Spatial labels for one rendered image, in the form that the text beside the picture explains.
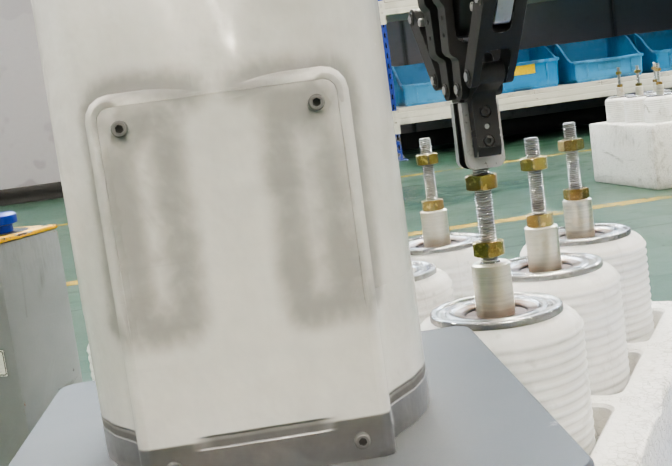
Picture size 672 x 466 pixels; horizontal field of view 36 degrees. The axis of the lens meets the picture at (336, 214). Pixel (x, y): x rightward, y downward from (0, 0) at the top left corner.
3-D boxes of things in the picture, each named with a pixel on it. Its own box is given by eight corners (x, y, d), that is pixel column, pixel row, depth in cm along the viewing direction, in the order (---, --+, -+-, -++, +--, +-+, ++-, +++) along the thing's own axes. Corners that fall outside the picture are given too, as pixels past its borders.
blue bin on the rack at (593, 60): (544, 85, 561) (540, 46, 559) (612, 76, 564) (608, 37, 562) (574, 83, 512) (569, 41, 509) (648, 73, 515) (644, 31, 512)
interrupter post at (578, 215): (560, 241, 81) (555, 200, 81) (587, 236, 82) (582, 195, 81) (574, 244, 79) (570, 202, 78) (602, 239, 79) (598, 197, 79)
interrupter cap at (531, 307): (539, 296, 63) (538, 285, 63) (583, 322, 56) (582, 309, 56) (419, 315, 62) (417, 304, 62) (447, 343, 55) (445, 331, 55)
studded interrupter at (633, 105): (646, 160, 294) (637, 65, 290) (621, 160, 302) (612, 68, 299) (670, 155, 298) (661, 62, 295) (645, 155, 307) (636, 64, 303)
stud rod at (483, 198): (501, 283, 58) (486, 150, 57) (483, 285, 58) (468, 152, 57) (501, 280, 59) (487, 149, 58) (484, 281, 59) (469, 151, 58)
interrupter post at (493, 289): (510, 311, 60) (504, 255, 60) (523, 319, 58) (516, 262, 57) (471, 317, 60) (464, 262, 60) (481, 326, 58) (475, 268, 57)
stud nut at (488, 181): (496, 189, 57) (495, 174, 57) (465, 192, 57) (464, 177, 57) (498, 185, 59) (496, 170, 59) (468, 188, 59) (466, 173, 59)
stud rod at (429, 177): (443, 227, 85) (432, 136, 84) (438, 229, 84) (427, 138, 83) (432, 228, 86) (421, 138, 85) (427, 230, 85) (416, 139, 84)
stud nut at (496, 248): (504, 256, 57) (502, 241, 57) (473, 259, 58) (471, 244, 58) (505, 250, 59) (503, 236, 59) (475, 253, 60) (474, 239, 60)
